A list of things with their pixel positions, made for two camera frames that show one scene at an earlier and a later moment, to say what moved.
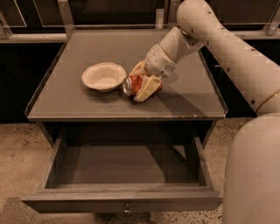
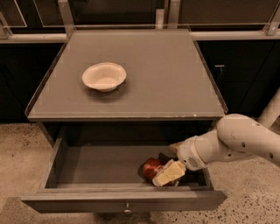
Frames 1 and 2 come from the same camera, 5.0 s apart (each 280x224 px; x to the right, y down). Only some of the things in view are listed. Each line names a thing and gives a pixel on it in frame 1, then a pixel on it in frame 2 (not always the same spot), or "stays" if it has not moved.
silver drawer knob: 127,210 stays
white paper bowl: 104,76 stays
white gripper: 158,63 → 188,154
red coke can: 132,84 → 152,165
